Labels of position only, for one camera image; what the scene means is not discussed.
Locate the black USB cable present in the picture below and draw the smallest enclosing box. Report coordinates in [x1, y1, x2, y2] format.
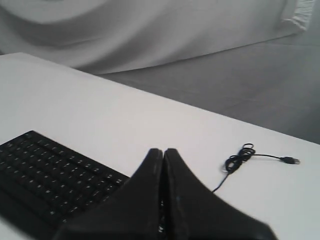
[211, 142, 301, 194]

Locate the grey backdrop cloth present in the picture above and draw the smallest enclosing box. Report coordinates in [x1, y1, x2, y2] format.
[0, 0, 315, 74]

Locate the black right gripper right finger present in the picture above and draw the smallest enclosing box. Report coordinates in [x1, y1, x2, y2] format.
[162, 148, 277, 240]

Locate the black Acer keyboard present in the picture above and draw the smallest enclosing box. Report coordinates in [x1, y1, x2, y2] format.
[0, 129, 166, 236]

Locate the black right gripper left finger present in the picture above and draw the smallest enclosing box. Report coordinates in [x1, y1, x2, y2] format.
[54, 148, 163, 240]

